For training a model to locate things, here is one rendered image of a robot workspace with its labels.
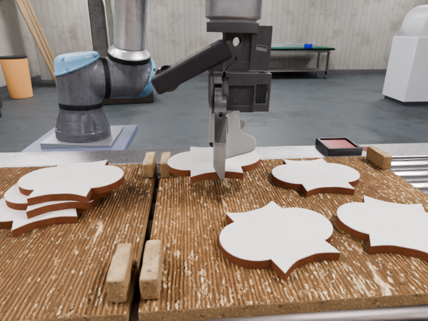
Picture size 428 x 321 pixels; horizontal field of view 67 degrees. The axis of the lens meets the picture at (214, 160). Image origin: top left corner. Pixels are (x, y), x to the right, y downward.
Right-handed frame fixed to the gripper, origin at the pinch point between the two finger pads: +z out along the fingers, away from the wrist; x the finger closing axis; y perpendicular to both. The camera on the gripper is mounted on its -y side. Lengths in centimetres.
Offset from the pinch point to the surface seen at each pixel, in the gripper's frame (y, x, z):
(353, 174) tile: 23.1, -0.3, 2.5
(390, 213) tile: 22.1, -12.5, 2.6
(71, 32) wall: -279, 795, -8
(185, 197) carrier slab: -4.4, -4.1, 4.3
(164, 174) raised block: -8.0, 3.1, 3.7
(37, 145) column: -46, 41, 12
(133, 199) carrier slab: -12.1, -4.1, 4.5
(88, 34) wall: -240, 795, -5
